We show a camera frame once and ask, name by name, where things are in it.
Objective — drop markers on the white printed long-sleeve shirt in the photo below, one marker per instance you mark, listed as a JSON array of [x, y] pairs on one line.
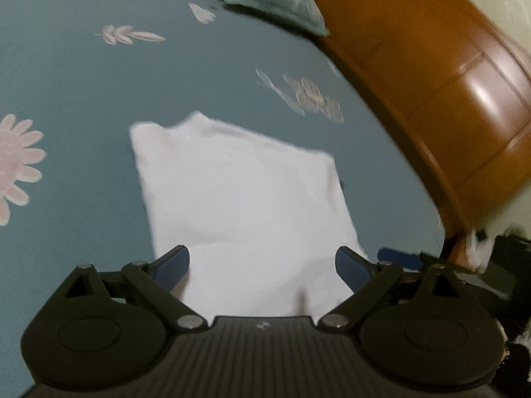
[[249, 199]]

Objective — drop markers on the bed with teal floral sheet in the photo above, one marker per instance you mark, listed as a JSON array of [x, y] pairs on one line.
[[83, 91]]

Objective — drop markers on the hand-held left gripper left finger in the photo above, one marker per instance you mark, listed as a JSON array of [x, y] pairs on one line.
[[174, 263]]

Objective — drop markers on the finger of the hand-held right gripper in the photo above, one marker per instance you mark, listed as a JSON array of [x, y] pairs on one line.
[[398, 256]]

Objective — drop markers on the wooden headboard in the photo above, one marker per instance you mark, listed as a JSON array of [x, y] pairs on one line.
[[435, 91]]

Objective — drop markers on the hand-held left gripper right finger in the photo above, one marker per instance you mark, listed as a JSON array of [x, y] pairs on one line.
[[350, 267]]

